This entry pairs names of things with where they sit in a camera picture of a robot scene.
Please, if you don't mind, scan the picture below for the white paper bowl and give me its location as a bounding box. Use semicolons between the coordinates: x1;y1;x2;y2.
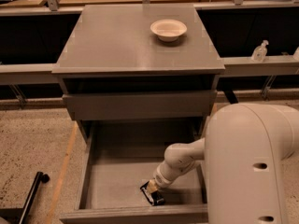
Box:
150;20;187;42

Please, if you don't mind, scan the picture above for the long grey shelf rail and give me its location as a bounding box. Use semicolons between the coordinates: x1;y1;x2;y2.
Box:
0;55;299;85

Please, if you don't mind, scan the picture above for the clear sanitizer pump bottle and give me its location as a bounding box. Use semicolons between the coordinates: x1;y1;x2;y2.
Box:
251;40;269;63

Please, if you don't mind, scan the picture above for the blue rxbar blueberry wrapper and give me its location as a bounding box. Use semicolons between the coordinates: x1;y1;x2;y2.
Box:
140;181;165;206

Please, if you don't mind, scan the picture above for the grey drawer cabinet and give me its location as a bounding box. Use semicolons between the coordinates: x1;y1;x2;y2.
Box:
52;4;225;138

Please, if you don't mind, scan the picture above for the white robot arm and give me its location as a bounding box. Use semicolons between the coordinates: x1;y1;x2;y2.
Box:
146;103;299;224

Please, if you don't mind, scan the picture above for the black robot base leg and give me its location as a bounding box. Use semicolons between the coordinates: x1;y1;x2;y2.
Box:
0;172;50;224

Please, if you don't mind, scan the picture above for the open grey middle drawer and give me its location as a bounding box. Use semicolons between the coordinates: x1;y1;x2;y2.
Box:
60;119;208;224

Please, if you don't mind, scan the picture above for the grey top drawer front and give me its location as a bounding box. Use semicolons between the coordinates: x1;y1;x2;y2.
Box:
63;91;217;120

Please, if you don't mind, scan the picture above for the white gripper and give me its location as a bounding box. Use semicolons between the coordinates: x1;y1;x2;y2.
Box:
147;161;180;193

